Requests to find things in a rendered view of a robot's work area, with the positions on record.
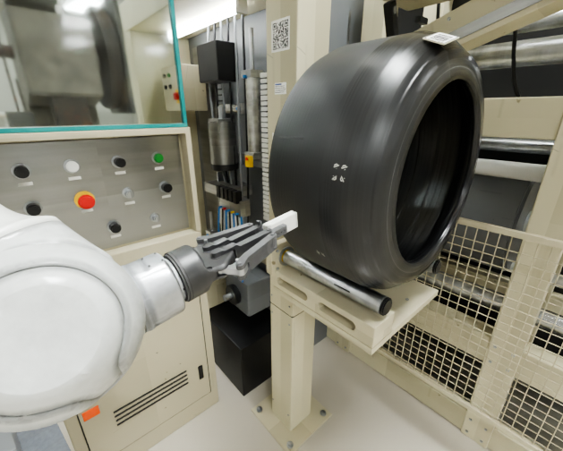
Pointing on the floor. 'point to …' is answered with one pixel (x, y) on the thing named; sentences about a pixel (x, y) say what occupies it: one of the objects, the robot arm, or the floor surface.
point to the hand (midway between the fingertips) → (280, 225)
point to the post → (282, 334)
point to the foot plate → (319, 414)
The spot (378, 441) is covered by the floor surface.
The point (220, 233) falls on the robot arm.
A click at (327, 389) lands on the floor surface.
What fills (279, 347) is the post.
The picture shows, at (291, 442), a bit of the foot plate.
